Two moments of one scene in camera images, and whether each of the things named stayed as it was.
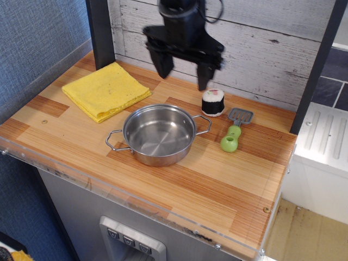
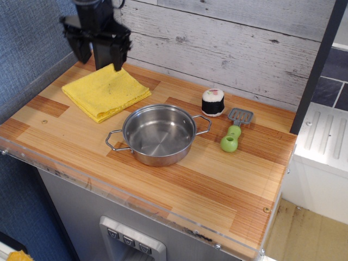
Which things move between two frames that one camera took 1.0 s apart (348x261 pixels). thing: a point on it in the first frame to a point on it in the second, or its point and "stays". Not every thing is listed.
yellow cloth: (105, 92) stays
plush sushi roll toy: (213, 103) stays
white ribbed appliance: (317, 178) stays
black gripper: (184, 32) to (95, 20)
